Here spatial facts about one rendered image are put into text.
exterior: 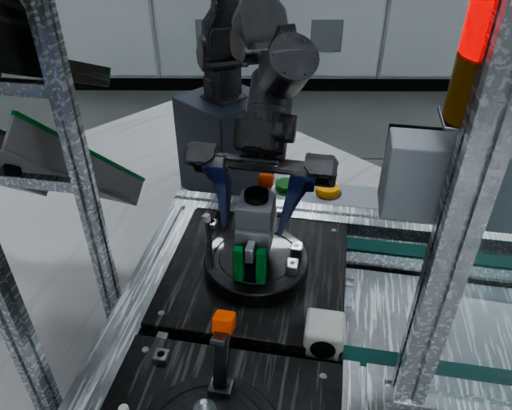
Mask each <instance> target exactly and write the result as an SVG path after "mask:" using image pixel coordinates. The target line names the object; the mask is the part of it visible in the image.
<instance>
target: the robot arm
mask: <svg viewBox="0 0 512 410"><path fill-rule="evenodd" d="M196 56H197V63H198V65H199V67H200V69H201V70H202V72H204V77H203V91H204V94H201V95H200V97H201V98H203V99H205V100H207V101H209V102H211V103H214V104H216V105H218V106H220V107H225V106H228V105H230V104H232V103H236V102H237V101H240V100H243V99H245V98H247V94H244V93H242V76H241V68H243V67H245V68H248V65H256V64H259V67H258V68H257V69H256V70H255V71H254V72H253V73H252V78H251V84H250V89H249V95H248V100H247V109H246V111H245V113H244V117H243V119H239V118H235V119H234V138H233V146H235V149H236V150H240V154H239V155H237V154H229V153H222V151H221V149H220V147H219V146H218V145H217V144H216V143H207V142H190V143H189V144H187V145H186V147H185V149H184V154H183V159H182V162H183V163H184V164H185V165H186V166H187V167H188V168H189V169H190V170H191V171H192V172H195V173H200V174H205V176H206V177H207V178H208V179H209V180H210V181H212V182H213V184H214V187H215V190H216V193H217V200H218V206H219V211H220V216H221V225H222V228H223V229H225V230H227V226H228V222H229V218H230V198H231V187H232V179H231V178H230V176H229V174H228V172H229V171H230V168H232V169H239V170H247V171H255V172H270V173H277V174H285V175H290V178H289V183H288V187H287V194H286V197H285V201H284V204H283V208H282V214H281V217H280V221H279V225H278V236H279V237H281V236H282V234H283V232H284V229H285V228H286V226H287V223H288V221H289V220H290V218H291V215H292V213H293V211H294V210H295V208H296V206H297V205H298V203H299V202H300V200H301V199H302V198H303V196H304V194H305V193H306V192H313V191H314V186H320V187H327V188H332V187H335V182H336V177H337V176H338V174H337V169H338V165H339V163H338V160H337V159H336V158H335V156H334V155H322V154H314V153H310V152H309V153H306V156H305V161H300V160H292V159H285V157H286V151H287V143H294V142H295V133H296V121H297V116H296V115H291V109H292V102H293V97H294V96H295V95H297V94H298V93H299V92H300V91H301V89H302V88H303V87H304V85H305V84H306V83H307V82H308V81H309V79H310V78H311V77H312V75H313V74H314V73H315V71H316V70H317V68H318V66H319V61H320V58H319V52H318V49H317V48H316V46H315V45H314V44H313V43H312V42H311V41H310V39H308V38H307V37H306V36H305V35H302V34H300V33H297V32H296V27H295V24H288V20H287V12H286V8H285V7H284V6H283V5H282V3H281V2H280V1H279V0H211V5H210V9H209V11H208V13H207V14H206V15H205V17H204V18H203V21H202V36H199V40H198V45H197V49H196ZM206 58H207V59H206ZM246 163H254V164H246ZM266 164H270V165H277V167H274V166H268V165H267V166H266Z"/></svg>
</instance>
